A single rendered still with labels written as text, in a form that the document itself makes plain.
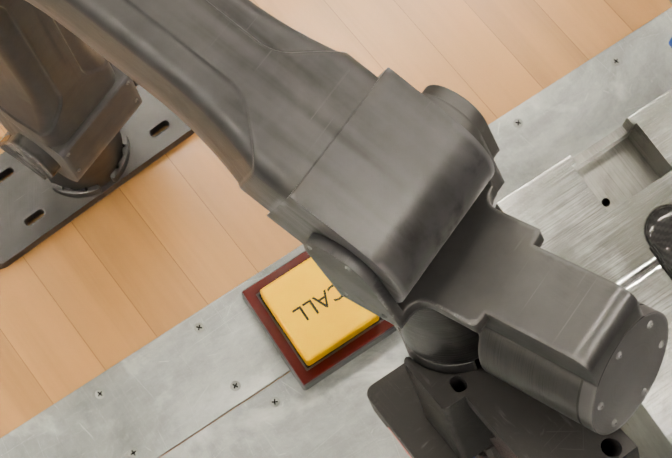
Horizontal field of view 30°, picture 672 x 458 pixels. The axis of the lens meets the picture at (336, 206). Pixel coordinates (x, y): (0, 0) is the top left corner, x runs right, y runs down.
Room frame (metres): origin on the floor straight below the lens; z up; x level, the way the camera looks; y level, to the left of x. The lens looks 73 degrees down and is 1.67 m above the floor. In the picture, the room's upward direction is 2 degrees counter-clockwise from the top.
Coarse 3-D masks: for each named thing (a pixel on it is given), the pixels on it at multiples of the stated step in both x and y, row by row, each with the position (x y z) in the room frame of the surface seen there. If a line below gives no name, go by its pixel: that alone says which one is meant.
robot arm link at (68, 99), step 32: (0, 0) 0.28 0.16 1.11; (0, 32) 0.28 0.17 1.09; (32, 32) 0.29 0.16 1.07; (64, 32) 0.30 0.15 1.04; (0, 64) 0.28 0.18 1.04; (32, 64) 0.28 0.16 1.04; (64, 64) 0.29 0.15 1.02; (96, 64) 0.30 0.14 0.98; (0, 96) 0.29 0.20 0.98; (32, 96) 0.27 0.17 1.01; (64, 96) 0.28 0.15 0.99; (96, 96) 0.29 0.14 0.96; (128, 96) 0.30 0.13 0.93; (32, 128) 0.27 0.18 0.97; (64, 128) 0.27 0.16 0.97; (96, 128) 0.28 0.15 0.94; (64, 160) 0.26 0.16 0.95
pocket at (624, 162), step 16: (624, 128) 0.29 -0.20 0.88; (640, 128) 0.29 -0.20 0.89; (608, 144) 0.28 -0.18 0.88; (624, 144) 0.29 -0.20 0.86; (640, 144) 0.28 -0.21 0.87; (576, 160) 0.27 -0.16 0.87; (592, 160) 0.28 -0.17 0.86; (608, 160) 0.28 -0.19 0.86; (624, 160) 0.28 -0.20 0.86; (640, 160) 0.28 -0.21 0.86; (656, 160) 0.27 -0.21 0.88; (592, 176) 0.27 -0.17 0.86; (608, 176) 0.27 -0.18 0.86; (624, 176) 0.27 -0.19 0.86; (640, 176) 0.26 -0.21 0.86; (656, 176) 0.26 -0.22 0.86; (608, 192) 0.25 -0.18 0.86; (624, 192) 0.25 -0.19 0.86; (608, 208) 0.24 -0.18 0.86
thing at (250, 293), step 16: (304, 256) 0.23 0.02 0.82; (272, 272) 0.22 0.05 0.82; (256, 288) 0.21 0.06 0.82; (256, 304) 0.19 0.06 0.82; (272, 320) 0.18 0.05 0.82; (384, 320) 0.18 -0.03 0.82; (272, 336) 0.17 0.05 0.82; (368, 336) 0.17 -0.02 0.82; (288, 352) 0.16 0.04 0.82; (336, 352) 0.16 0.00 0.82; (352, 352) 0.16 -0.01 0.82; (304, 368) 0.15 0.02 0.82; (320, 368) 0.15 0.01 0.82; (304, 384) 0.14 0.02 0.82
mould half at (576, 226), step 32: (544, 192) 0.25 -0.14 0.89; (576, 192) 0.25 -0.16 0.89; (640, 192) 0.24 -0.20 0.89; (544, 224) 0.23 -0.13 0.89; (576, 224) 0.22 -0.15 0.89; (608, 224) 0.22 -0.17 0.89; (640, 224) 0.22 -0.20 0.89; (576, 256) 0.20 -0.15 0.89; (608, 256) 0.20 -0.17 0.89; (640, 256) 0.20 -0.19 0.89; (640, 288) 0.18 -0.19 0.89; (640, 416) 0.10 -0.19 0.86; (640, 448) 0.09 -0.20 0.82
